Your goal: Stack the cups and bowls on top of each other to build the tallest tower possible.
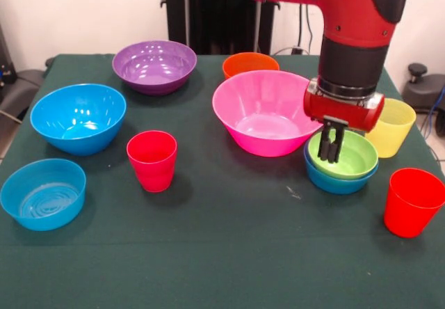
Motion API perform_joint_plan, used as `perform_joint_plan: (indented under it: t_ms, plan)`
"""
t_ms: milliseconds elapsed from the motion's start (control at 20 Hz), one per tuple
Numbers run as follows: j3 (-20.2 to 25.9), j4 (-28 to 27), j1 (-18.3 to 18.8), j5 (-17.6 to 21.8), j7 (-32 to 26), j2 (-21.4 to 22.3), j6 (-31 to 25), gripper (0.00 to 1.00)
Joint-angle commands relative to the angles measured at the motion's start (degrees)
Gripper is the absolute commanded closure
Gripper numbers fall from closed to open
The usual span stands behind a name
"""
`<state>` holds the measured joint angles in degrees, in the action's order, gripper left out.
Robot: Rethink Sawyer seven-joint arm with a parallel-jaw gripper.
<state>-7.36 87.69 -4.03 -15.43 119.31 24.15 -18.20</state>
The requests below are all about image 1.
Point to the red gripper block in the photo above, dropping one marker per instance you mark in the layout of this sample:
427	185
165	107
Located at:
340	112

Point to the green bowl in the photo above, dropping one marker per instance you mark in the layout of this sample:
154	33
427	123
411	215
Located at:
358	159

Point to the small blue bowl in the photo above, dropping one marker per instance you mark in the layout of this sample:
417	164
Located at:
43	201
337	185

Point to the large pink bowl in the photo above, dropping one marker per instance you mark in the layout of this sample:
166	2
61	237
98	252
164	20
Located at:
264	114

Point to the purple bowl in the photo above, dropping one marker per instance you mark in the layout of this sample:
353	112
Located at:
154	76

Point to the large blue bowl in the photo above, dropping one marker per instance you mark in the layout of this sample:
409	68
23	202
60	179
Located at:
78	128

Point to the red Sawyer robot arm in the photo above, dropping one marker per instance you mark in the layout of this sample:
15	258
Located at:
347	27

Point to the yellow cup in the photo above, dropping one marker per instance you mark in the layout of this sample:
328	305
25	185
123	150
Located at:
393	138

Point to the red cup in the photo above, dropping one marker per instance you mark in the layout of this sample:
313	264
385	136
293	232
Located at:
410	211

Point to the dark grey stand base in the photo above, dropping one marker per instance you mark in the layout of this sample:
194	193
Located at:
21	89
427	89

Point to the orange bowl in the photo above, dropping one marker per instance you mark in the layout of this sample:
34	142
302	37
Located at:
250	63

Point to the dark green tablecloth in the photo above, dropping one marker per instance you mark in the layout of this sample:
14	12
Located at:
222	253

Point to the crimson cup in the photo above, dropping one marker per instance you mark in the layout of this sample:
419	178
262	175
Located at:
152	170

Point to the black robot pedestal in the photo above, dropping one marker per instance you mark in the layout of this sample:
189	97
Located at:
215	16

